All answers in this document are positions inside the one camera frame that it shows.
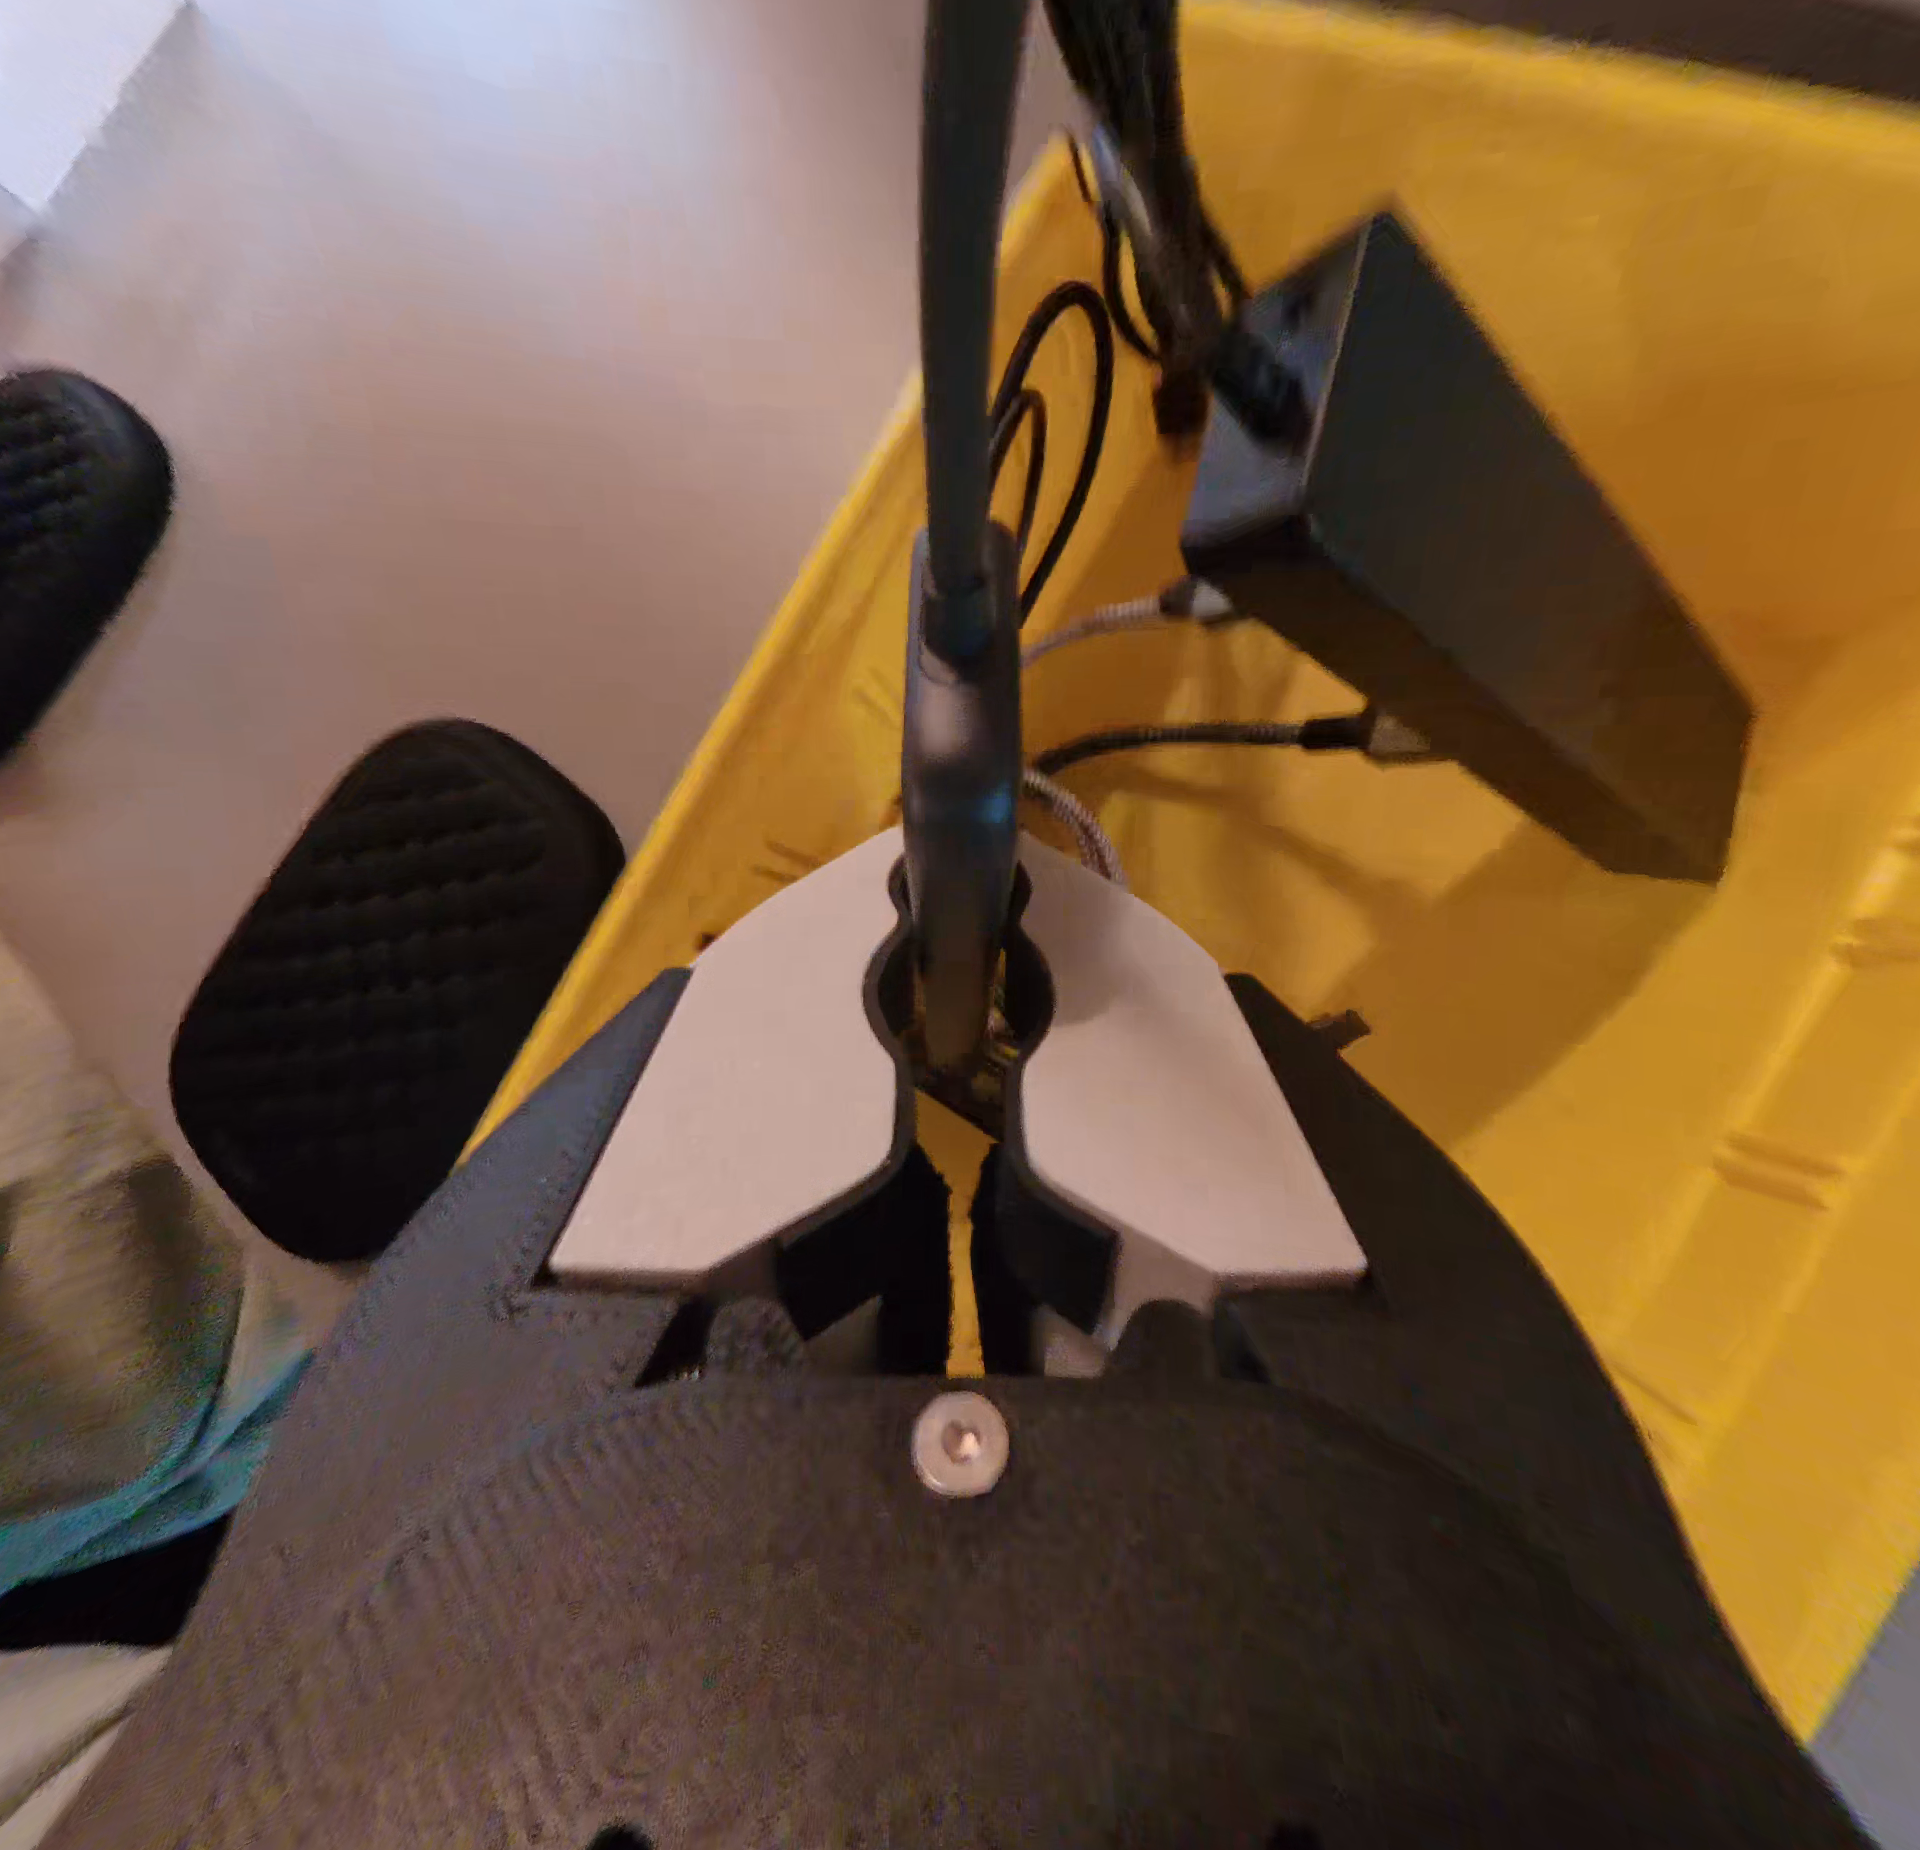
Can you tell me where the silver braided cable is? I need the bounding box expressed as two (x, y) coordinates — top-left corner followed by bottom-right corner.
(1019, 576), (1239, 670)

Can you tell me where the black usb hub box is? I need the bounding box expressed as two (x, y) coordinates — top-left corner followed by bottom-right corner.
(1181, 211), (1758, 884)

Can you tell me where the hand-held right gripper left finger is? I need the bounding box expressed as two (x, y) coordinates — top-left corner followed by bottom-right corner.
(547, 829), (921, 1300)

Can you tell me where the thin black looped cable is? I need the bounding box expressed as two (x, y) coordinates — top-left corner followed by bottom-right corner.
(987, 282), (1121, 626)

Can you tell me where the black textured pad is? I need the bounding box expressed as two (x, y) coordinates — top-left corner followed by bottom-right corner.
(0, 366), (176, 760)
(168, 718), (630, 1266)

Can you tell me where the person's pale trouser leg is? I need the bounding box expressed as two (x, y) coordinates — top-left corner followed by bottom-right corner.
(0, 942), (319, 1598)

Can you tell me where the black cable bundle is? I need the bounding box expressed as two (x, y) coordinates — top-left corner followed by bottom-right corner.
(1034, 0), (1250, 439)

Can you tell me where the black braided cable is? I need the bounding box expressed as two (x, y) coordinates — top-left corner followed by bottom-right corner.
(1033, 710), (1430, 776)

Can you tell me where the thick black usb cable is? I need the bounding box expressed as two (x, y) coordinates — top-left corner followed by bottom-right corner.
(896, 0), (1053, 1116)

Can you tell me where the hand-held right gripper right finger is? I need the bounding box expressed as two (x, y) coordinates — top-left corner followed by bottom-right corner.
(997, 835), (1369, 1342)

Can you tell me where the yellow plastic bin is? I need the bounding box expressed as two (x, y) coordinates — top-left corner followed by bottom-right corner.
(472, 0), (1920, 1739)

